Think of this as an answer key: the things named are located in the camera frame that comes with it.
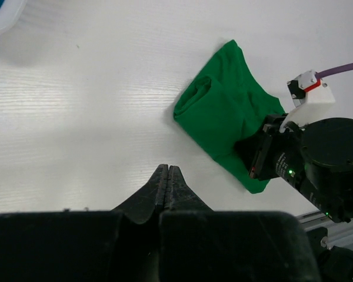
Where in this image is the white perforated plastic basket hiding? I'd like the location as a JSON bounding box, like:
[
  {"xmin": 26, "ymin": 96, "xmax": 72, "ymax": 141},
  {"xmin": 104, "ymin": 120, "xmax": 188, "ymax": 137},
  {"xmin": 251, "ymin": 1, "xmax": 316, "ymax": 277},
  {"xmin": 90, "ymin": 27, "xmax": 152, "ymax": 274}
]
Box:
[{"xmin": 0, "ymin": 0, "xmax": 27, "ymax": 35}]

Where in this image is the aluminium frame rail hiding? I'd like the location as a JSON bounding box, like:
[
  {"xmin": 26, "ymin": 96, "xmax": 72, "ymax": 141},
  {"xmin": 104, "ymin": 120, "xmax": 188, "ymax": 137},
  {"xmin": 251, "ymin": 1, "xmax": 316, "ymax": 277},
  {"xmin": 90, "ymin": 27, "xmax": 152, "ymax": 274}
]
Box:
[{"xmin": 297, "ymin": 211, "xmax": 353, "ymax": 253}]

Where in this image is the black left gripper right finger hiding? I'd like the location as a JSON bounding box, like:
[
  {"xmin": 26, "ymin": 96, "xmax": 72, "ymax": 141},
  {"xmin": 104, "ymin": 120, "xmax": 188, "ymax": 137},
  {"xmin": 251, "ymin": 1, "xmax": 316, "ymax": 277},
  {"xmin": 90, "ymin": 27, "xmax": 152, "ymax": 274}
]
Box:
[{"xmin": 158, "ymin": 166, "xmax": 321, "ymax": 281}]

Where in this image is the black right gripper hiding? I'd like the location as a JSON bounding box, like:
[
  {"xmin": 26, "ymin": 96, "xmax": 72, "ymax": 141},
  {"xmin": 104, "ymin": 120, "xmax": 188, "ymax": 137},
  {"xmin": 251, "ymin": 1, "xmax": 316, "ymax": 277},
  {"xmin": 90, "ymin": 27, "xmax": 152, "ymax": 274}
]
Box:
[{"xmin": 234, "ymin": 115, "xmax": 353, "ymax": 222}]

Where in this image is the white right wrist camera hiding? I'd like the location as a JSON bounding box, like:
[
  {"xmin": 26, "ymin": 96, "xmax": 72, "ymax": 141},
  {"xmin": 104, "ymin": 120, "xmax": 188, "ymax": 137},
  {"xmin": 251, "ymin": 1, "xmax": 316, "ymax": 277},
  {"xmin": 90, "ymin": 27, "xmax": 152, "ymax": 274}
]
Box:
[{"xmin": 279, "ymin": 70, "xmax": 335, "ymax": 133}]

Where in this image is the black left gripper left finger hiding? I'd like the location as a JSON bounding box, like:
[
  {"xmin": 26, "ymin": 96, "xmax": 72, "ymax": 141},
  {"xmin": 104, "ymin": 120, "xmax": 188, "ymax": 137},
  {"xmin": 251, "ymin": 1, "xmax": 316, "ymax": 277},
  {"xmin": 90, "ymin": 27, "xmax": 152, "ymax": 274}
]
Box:
[{"xmin": 0, "ymin": 164, "xmax": 168, "ymax": 281}]

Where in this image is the green t shirt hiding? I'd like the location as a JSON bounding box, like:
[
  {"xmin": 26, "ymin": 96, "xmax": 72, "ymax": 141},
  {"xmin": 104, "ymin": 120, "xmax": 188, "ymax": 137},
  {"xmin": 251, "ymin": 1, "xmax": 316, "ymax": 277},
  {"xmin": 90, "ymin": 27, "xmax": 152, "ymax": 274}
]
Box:
[{"xmin": 173, "ymin": 40, "xmax": 285, "ymax": 194}]

